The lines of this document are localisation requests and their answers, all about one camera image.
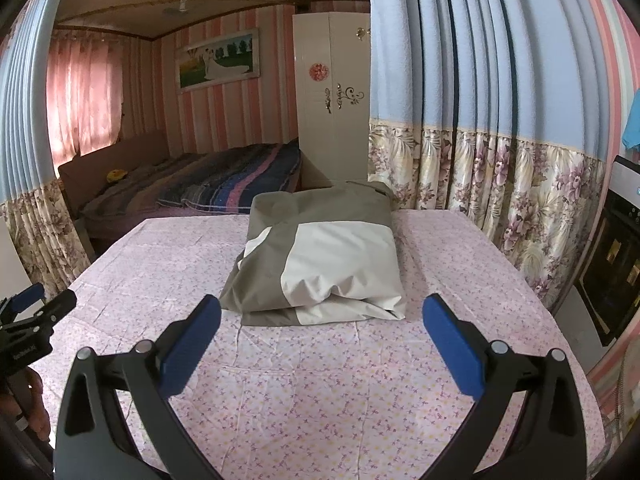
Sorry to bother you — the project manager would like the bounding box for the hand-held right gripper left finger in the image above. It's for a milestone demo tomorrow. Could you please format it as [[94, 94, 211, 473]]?
[[54, 294, 236, 480]]

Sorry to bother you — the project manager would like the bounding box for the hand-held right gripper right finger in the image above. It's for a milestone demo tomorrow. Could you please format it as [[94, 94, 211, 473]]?
[[415, 293, 587, 480]]

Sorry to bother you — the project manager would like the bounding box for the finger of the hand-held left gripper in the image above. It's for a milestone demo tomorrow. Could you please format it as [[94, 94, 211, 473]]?
[[30, 290, 78, 333], [10, 282, 46, 314]]

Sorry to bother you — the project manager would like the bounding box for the grey and white jacket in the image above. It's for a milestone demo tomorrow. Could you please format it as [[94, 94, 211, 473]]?
[[219, 180, 407, 328]]

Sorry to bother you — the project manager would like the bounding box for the person's left hand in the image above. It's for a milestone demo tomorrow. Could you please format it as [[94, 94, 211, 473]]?
[[22, 367, 52, 436]]

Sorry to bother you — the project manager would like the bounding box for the white board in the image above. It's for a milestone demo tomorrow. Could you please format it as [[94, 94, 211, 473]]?
[[0, 217, 31, 296]]

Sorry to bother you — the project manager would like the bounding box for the brown bed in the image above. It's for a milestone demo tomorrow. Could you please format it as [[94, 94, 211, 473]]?
[[57, 130, 303, 246]]

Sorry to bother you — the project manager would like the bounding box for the bed with pink floral sheet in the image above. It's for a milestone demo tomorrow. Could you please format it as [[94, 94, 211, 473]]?
[[27, 207, 608, 480]]

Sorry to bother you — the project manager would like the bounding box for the pink checked cloth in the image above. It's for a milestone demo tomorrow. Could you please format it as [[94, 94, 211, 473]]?
[[587, 330, 640, 441]]

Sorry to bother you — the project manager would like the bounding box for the striped blanket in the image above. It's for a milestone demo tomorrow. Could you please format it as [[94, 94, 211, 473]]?
[[155, 142, 302, 211]]

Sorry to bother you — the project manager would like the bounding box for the dark glass cabinet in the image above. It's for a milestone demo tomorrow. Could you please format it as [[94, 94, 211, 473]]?
[[572, 155, 640, 346]]

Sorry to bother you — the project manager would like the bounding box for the blue floral curtain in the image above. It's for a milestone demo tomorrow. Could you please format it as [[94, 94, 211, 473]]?
[[0, 0, 96, 286], [367, 0, 608, 311]]

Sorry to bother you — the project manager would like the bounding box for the pink window curtain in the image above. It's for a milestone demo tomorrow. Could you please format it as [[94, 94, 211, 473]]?
[[46, 30, 126, 156]]

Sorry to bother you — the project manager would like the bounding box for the white wardrobe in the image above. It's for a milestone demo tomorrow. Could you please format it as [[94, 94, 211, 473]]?
[[292, 10, 372, 186]]

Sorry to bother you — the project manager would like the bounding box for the blue cloth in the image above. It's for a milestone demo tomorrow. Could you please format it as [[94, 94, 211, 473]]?
[[622, 105, 640, 151]]

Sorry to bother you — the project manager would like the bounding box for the framed wall picture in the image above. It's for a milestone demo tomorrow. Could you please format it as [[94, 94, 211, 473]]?
[[175, 27, 261, 93]]

